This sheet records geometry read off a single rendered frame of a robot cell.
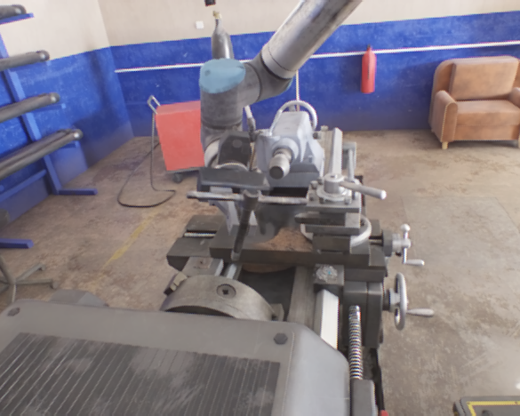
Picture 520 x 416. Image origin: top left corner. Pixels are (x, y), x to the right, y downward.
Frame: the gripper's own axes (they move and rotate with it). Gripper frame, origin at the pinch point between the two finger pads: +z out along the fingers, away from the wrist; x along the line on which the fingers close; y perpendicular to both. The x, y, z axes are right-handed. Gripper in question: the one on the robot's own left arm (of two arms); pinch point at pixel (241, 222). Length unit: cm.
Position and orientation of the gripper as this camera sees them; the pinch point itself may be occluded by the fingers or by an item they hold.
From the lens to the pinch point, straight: 62.2
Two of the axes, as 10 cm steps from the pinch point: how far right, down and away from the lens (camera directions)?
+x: -9.5, -0.7, -3.0
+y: -2.4, 7.9, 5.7
